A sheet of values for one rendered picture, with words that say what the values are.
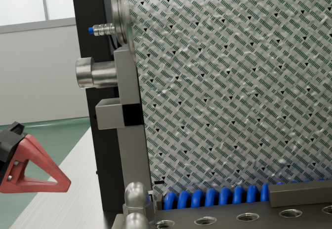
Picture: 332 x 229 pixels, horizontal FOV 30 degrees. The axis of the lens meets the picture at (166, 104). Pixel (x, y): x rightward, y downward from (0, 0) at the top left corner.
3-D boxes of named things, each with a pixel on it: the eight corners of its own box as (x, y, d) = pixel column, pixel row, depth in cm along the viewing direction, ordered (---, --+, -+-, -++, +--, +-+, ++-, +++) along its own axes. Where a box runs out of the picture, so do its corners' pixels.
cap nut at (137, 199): (125, 216, 69) (120, 178, 69) (157, 213, 69) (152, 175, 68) (121, 229, 66) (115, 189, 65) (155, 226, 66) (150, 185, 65)
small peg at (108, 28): (95, 27, 76) (92, 22, 75) (117, 24, 76) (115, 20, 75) (95, 38, 76) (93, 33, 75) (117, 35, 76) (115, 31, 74)
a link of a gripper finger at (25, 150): (54, 218, 74) (-19, 185, 73) (66, 197, 81) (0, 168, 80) (76, 168, 72) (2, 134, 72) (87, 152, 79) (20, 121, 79)
